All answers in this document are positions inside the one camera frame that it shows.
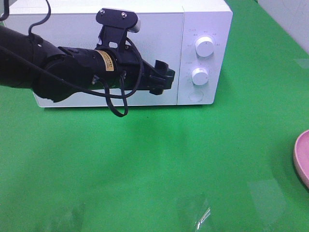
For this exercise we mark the white microwave oven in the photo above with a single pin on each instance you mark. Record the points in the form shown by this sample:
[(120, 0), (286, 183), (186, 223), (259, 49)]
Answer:
[(200, 18)]

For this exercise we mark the pink plate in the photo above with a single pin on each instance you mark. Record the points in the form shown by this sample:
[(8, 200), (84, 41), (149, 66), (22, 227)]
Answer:
[(301, 157)]

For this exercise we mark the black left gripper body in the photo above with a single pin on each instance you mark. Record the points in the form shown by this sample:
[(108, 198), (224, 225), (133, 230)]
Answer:
[(135, 73)]

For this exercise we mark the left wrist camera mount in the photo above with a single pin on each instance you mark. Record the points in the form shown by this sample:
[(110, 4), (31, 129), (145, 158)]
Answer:
[(115, 26)]

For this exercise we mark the white microwave door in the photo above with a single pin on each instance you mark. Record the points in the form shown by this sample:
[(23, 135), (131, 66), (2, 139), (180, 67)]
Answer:
[(159, 38)]

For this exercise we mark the white microwave knob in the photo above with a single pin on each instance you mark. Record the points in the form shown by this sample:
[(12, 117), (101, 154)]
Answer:
[(204, 46), (200, 76)]

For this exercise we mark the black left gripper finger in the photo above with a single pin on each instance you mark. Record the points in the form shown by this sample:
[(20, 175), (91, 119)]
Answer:
[(162, 68), (157, 83)]

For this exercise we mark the lower white microwave knob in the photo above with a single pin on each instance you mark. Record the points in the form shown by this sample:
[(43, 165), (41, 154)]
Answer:
[(200, 76)]

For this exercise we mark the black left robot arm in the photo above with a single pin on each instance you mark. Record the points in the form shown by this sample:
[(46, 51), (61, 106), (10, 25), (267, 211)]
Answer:
[(56, 73)]

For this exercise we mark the upper white microwave knob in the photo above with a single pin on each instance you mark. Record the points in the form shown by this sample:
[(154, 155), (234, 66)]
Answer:
[(204, 46)]

